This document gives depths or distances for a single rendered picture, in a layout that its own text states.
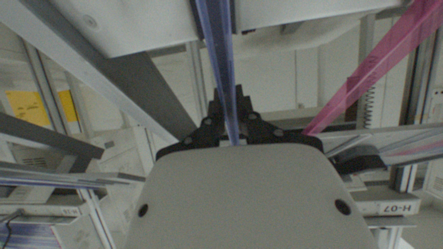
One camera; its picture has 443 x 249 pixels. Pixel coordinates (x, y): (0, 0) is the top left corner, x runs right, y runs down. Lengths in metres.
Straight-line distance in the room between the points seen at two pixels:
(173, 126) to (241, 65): 1.83
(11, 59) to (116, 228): 1.06
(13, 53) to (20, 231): 0.96
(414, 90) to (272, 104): 1.44
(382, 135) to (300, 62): 1.88
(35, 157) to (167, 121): 1.35
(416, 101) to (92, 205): 1.46
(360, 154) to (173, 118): 0.37
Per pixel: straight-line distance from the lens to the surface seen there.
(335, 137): 0.29
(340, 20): 0.80
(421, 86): 0.74
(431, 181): 1.76
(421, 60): 0.75
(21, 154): 1.58
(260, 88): 1.94
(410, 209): 0.86
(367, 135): 0.32
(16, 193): 1.24
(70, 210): 1.08
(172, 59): 2.20
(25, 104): 3.26
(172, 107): 0.18
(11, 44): 1.01
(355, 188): 0.63
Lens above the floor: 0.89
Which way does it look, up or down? 11 degrees up
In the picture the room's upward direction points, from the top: 173 degrees clockwise
